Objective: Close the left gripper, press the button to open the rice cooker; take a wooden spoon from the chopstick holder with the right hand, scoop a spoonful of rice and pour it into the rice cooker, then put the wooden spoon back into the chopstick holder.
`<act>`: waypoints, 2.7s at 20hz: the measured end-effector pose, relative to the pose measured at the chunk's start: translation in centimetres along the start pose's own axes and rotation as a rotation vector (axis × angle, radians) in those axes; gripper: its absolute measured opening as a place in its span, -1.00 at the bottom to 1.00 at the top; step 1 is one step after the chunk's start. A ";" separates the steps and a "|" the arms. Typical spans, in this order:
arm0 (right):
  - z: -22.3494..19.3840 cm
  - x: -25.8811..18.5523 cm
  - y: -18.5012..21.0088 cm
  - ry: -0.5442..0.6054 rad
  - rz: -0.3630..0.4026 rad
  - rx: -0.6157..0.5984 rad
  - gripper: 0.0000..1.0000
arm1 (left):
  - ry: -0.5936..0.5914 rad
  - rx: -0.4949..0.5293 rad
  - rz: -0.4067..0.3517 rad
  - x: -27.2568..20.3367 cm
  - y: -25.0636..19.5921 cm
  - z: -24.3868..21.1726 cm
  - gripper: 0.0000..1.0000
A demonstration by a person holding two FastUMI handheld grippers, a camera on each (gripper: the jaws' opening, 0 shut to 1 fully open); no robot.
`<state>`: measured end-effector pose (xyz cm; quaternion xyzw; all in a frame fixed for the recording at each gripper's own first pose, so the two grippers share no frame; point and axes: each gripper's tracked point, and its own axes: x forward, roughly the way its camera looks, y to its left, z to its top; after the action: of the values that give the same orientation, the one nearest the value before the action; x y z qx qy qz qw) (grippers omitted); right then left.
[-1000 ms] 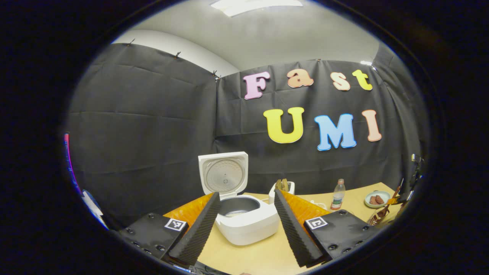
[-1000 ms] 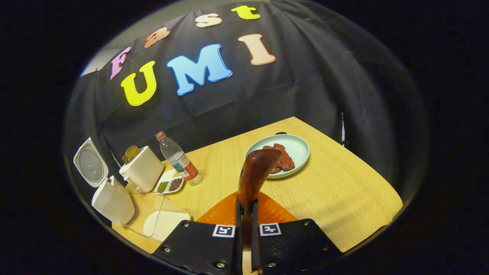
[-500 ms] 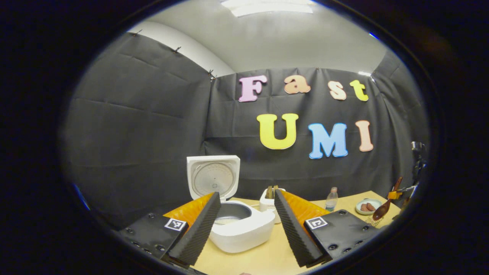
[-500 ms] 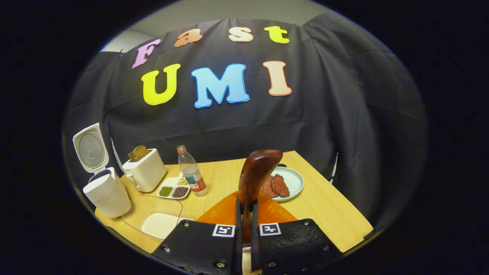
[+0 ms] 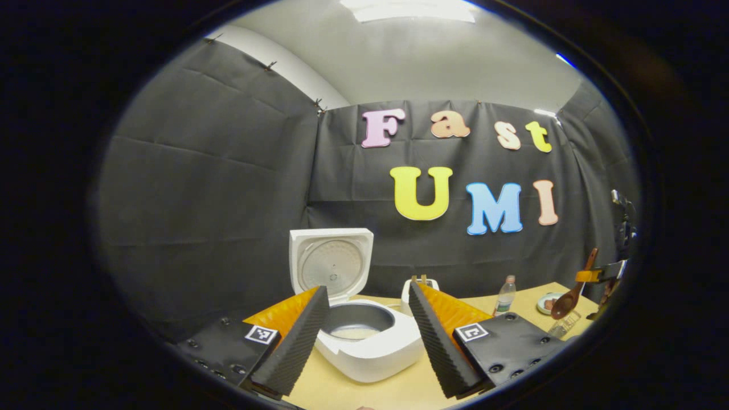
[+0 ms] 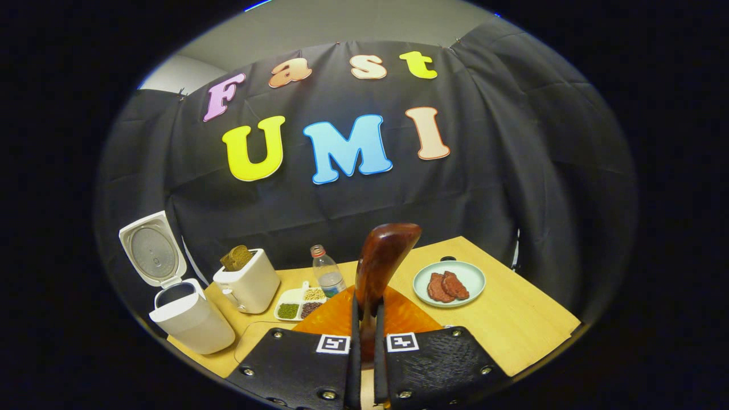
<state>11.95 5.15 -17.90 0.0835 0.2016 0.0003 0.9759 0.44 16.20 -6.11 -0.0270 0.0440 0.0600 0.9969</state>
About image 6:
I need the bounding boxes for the white divided grain tray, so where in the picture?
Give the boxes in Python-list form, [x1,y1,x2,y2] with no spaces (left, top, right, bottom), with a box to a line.
[274,281,329,322]

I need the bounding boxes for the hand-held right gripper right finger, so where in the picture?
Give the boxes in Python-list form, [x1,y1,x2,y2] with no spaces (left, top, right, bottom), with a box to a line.
[373,285,510,410]

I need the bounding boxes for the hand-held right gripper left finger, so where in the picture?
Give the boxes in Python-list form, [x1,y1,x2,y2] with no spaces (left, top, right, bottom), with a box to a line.
[225,285,363,410]

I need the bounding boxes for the black backdrop cloth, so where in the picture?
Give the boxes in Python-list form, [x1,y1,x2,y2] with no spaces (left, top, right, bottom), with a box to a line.
[94,17,638,337]

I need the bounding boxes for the white toaster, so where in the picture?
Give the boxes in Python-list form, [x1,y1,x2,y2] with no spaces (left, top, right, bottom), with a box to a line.
[212,248,281,314]

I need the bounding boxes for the pale green plate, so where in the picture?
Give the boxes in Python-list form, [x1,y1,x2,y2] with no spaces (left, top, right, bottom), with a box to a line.
[412,260,486,309]

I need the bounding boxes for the white rice cooker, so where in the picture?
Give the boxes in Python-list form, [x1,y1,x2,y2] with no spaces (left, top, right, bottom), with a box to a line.
[118,211,237,355]

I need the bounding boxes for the clear plastic water bottle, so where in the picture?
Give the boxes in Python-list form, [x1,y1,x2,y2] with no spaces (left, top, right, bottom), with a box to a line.
[310,244,347,298]

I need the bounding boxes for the brown wooden spoon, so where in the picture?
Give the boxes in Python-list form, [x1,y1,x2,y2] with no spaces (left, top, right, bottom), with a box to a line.
[354,223,423,365]

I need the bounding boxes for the red meat slice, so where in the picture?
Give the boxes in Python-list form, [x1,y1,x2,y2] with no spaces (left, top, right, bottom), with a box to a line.
[427,272,454,303]
[443,270,470,301]

